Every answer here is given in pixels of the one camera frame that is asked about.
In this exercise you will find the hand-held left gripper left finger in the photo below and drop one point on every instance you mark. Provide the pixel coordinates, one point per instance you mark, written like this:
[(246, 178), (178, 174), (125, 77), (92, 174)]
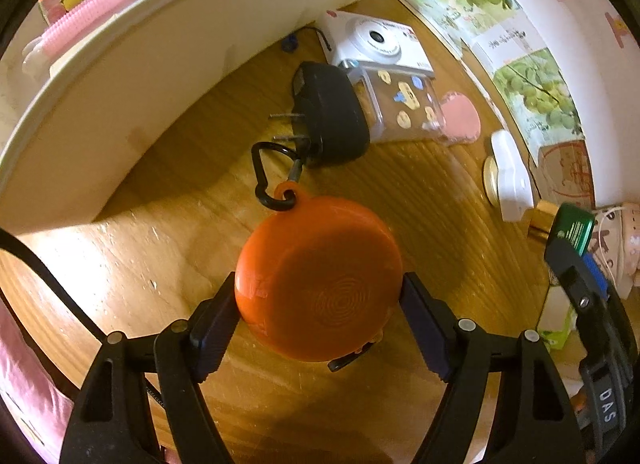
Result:
[(215, 339)]

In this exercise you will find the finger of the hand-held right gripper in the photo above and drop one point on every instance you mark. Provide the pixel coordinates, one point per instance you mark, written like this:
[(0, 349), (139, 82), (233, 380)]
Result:
[(596, 276), (570, 274)]

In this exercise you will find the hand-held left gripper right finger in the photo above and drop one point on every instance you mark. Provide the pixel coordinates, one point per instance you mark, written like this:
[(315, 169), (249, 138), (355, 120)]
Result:
[(425, 334)]

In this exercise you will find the dark green bottle gold cap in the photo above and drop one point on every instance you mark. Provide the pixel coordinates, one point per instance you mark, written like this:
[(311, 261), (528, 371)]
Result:
[(572, 229)]

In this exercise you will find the white plastic bottle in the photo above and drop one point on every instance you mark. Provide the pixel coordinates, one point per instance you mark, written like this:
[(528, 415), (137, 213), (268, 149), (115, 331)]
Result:
[(510, 174)]

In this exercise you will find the orange round speaker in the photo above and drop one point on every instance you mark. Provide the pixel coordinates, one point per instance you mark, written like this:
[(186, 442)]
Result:
[(320, 279)]

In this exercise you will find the pink round compact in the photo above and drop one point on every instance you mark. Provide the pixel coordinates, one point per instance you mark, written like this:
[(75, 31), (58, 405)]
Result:
[(460, 117)]

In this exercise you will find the clear case with yellow stickers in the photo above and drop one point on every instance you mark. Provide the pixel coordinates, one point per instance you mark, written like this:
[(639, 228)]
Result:
[(405, 104)]

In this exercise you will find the black charger adapter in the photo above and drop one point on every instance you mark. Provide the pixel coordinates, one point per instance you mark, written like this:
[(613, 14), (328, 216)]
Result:
[(332, 114)]

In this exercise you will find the white plastic tray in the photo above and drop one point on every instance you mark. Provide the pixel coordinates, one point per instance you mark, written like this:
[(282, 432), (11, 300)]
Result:
[(150, 69)]

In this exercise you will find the white instant camera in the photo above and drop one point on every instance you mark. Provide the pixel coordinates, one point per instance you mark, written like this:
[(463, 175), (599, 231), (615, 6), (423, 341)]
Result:
[(380, 42)]

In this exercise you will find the pink ridged comb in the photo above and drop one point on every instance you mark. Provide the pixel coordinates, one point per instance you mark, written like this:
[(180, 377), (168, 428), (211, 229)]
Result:
[(82, 19)]

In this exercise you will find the green tissue pack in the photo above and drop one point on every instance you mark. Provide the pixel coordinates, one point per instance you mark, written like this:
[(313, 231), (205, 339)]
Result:
[(555, 314)]

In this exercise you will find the printed fabric bag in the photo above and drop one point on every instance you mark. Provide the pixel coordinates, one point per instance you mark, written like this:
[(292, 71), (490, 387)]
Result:
[(625, 244)]

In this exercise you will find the brown paper drawing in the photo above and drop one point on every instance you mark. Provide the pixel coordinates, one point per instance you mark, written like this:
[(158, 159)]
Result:
[(570, 169)]

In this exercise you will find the row of grape print cards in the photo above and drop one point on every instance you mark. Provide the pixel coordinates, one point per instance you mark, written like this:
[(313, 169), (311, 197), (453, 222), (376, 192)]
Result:
[(525, 79)]

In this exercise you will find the yellow figure wall sticker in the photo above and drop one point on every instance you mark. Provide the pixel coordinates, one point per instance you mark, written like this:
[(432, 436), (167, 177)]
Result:
[(620, 27)]

